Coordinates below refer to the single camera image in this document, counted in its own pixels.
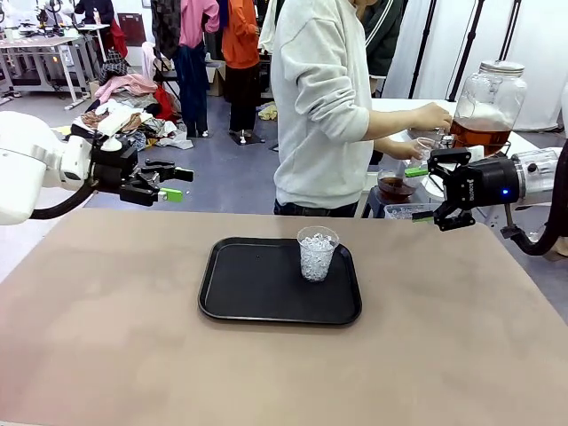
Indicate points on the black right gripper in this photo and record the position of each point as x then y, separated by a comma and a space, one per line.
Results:
483, 182

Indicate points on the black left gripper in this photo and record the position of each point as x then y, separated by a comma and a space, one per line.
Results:
113, 171

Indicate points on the clear plastic cup with ice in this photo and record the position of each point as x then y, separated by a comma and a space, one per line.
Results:
317, 262

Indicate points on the person's right forearm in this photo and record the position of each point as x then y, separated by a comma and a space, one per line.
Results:
390, 124

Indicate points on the person's left forearm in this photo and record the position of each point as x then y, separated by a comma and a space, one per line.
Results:
392, 146

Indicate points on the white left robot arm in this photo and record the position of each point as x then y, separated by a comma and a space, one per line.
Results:
18, 177

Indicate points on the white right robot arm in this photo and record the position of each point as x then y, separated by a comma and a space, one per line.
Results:
537, 173

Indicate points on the glass drink dispenser with tea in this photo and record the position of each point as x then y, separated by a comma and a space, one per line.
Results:
488, 111

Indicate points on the person's left hand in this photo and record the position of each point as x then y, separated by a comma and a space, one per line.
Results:
412, 152

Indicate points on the person's right hand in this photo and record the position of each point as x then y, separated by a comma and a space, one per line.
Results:
432, 117

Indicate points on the glass server with brown tea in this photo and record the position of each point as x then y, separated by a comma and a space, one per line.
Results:
395, 186

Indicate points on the clear ice container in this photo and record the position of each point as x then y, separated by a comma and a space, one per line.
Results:
399, 211

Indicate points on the mixed clothes pile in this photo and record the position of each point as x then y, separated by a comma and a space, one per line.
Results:
133, 122

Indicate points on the red cloth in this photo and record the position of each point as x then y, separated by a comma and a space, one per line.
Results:
165, 104

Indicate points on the white side table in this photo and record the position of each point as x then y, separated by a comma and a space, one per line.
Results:
399, 106

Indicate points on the pink clothes pile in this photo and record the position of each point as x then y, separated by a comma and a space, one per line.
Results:
128, 84

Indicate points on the cardboard box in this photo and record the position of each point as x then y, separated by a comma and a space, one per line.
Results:
217, 80

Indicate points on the yellow cloth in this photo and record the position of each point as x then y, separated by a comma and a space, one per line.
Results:
268, 111

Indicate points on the plaid cloth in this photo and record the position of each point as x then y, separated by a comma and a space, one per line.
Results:
113, 62

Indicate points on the black plastic serving tray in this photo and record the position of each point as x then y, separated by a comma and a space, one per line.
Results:
266, 288

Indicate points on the person's dark blue jeans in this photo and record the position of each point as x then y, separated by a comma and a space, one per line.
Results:
310, 210

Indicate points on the black stand pole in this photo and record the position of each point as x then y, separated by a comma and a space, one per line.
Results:
423, 44
510, 31
468, 44

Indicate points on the person in grey sweatshirt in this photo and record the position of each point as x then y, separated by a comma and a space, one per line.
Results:
319, 111

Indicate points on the dark patterned garment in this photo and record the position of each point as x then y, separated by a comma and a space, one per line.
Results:
164, 26

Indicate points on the dark red board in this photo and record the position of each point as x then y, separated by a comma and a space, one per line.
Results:
129, 29

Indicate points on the person in dark green jacket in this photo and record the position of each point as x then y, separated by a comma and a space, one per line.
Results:
386, 40

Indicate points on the figure in pink top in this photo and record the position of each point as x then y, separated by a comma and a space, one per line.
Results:
195, 22

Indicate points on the figure in orange top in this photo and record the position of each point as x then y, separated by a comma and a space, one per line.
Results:
239, 35

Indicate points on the person in black clothes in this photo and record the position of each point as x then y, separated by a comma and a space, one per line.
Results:
95, 11

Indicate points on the white workshop desk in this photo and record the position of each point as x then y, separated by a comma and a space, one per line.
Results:
35, 42

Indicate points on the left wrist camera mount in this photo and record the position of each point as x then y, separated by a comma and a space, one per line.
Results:
112, 144

